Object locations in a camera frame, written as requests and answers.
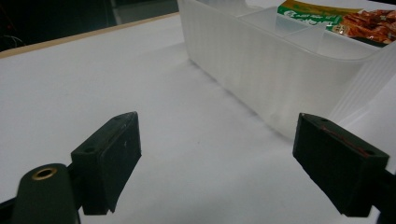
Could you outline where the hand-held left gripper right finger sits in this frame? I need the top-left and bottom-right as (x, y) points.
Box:
(291, 112), (390, 218)

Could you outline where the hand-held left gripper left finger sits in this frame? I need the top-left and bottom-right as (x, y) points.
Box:
(70, 111), (143, 216)

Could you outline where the translucent white plastic divided bin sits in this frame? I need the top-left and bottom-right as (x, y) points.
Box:
(177, 0), (396, 139)

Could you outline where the green snack packet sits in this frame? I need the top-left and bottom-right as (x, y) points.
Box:
(276, 0), (396, 49)

